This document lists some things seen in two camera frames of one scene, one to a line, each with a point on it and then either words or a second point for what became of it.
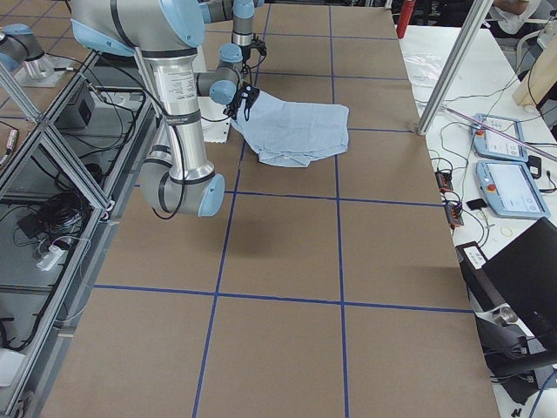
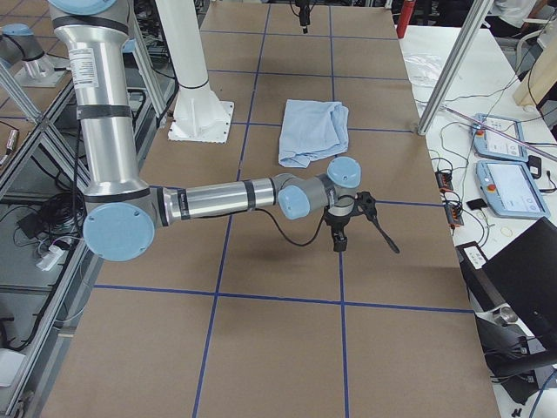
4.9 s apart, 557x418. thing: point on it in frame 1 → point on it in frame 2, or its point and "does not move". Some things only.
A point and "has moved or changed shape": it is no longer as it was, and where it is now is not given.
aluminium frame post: (453, 70) does not move
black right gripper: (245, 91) → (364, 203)
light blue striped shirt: (290, 134) has moved or changed shape
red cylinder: (406, 11) does not move
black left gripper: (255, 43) → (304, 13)
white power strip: (50, 259) does not move
